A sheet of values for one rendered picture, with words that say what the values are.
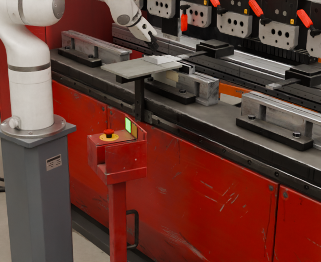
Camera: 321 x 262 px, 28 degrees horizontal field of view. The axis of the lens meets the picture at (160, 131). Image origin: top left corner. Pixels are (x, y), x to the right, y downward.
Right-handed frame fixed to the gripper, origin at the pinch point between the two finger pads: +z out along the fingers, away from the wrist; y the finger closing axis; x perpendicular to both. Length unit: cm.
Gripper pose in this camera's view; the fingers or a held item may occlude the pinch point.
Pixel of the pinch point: (153, 45)
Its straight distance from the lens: 257.1
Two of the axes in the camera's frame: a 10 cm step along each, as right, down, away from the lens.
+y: -6.3, -2.9, 7.2
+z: 4.9, 5.6, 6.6
